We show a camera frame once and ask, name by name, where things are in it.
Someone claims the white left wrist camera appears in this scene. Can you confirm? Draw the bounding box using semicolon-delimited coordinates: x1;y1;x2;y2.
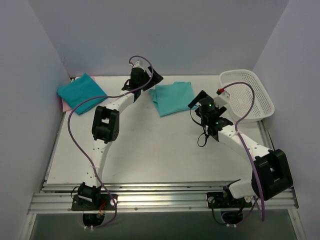
129;59;144;69

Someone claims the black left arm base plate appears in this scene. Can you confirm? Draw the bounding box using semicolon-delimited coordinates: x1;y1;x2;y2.
71;192;115;212

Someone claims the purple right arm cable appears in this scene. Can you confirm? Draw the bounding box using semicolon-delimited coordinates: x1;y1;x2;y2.
217;82;266;225

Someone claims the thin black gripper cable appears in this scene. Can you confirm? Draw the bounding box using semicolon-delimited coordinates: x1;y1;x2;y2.
189;109;211;148

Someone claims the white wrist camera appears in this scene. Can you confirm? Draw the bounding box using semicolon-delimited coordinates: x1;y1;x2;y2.
129;59;144;69
213;88;230;108

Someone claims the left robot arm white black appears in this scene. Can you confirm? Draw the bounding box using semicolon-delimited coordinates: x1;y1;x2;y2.
77;63;163;210

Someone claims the aluminium rail frame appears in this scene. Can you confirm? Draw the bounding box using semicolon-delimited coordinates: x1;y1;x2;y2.
22;119;307;240

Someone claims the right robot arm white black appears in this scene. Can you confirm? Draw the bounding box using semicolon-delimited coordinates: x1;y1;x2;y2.
188;89;294;207

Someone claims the white perforated plastic basket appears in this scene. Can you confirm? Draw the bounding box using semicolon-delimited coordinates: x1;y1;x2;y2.
219;69;275;123

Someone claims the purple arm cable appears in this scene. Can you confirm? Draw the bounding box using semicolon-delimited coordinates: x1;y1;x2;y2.
217;82;266;225
67;55;153;229

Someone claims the folded pink t shirt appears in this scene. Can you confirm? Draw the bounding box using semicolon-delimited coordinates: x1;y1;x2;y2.
57;73;101;112

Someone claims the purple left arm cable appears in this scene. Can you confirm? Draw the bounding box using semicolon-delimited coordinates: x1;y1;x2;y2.
67;55;153;229

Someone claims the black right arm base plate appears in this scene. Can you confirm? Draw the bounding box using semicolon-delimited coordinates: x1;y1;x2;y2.
206;191;253;209

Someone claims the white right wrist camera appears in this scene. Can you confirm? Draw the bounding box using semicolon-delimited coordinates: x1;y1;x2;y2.
213;88;230;108

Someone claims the folded teal t shirt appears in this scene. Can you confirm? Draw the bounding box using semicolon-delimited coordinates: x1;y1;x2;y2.
57;73;107;115

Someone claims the light green t shirt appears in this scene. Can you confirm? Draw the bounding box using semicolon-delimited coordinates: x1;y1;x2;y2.
149;81;195;117

